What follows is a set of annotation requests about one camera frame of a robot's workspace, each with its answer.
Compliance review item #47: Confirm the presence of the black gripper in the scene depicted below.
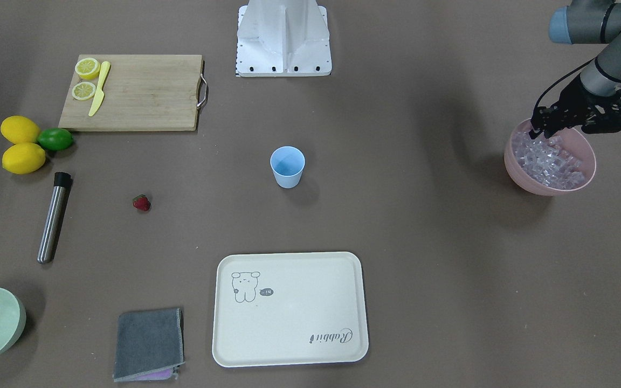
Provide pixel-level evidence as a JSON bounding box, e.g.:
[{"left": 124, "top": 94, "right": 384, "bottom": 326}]
[{"left": 528, "top": 77, "right": 621, "bottom": 140}]

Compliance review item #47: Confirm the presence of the red strawberry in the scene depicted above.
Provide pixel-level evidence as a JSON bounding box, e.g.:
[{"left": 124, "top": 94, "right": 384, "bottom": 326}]
[{"left": 132, "top": 195, "right": 152, "bottom": 212}]

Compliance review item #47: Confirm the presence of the steel muddler with black tip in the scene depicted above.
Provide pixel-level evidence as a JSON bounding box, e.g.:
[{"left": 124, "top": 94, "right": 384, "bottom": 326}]
[{"left": 37, "top": 171, "right": 72, "bottom": 265}]

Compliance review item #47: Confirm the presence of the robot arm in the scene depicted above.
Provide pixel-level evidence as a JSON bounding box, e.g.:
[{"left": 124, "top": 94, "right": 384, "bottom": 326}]
[{"left": 528, "top": 1, "right": 621, "bottom": 139}]

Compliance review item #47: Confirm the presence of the pink bowl of ice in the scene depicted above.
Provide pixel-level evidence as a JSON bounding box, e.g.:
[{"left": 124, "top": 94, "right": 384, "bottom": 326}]
[{"left": 503, "top": 120, "right": 597, "bottom": 196}]

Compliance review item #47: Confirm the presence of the light blue plastic cup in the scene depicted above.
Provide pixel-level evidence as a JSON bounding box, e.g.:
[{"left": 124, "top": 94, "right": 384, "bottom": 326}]
[{"left": 270, "top": 145, "right": 306, "bottom": 189}]

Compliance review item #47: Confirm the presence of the cream rabbit tray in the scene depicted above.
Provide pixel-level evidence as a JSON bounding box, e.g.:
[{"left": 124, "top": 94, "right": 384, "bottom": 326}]
[{"left": 212, "top": 252, "right": 369, "bottom": 368}]

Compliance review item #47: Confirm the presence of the bamboo cutting board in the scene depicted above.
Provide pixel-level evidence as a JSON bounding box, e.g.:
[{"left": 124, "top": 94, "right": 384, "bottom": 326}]
[{"left": 58, "top": 53, "right": 209, "bottom": 132}]

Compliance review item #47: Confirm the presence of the yellow plastic knife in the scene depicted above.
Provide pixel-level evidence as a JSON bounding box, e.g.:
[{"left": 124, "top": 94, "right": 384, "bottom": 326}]
[{"left": 88, "top": 61, "right": 111, "bottom": 117}]

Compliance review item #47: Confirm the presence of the grey folded cloth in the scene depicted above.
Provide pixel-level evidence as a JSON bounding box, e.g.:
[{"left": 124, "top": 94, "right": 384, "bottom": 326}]
[{"left": 113, "top": 307, "right": 184, "bottom": 383}]

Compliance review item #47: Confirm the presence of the lemon half outer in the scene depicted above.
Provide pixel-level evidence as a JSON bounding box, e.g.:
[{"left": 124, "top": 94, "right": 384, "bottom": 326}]
[{"left": 74, "top": 57, "right": 101, "bottom": 80}]

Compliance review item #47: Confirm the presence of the lemon half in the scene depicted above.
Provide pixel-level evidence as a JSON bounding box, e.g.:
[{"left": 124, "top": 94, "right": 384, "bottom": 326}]
[
  {"left": 74, "top": 57, "right": 101, "bottom": 80},
  {"left": 71, "top": 81, "right": 96, "bottom": 101}
]

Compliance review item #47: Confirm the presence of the lemon half inner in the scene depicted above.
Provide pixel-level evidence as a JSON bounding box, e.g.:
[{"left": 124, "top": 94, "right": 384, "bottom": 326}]
[{"left": 71, "top": 81, "right": 96, "bottom": 101}]

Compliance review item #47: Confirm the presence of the green lime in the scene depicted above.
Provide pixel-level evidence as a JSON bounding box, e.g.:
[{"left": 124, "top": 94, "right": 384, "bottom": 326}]
[{"left": 37, "top": 128, "right": 74, "bottom": 151}]

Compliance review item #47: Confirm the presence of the yellow lemon near bowl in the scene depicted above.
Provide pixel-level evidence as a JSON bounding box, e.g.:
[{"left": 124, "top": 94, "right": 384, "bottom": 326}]
[{"left": 2, "top": 142, "right": 46, "bottom": 175}]

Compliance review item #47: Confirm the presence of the yellow lemon near board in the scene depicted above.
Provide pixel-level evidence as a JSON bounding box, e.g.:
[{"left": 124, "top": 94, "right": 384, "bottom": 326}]
[{"left": 0, "top": 115, "right": 42, "bottom": 144}]

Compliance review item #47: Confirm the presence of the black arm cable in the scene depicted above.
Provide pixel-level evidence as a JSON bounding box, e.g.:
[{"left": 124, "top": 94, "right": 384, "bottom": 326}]
[{"left": 534, "top": 57, "right": 594, "bottom": 122}]

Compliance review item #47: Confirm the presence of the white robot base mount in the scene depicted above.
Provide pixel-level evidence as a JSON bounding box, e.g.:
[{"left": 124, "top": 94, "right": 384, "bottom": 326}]
[{"left": 235, "top": 1, "right": 333, "bottom": 77}]

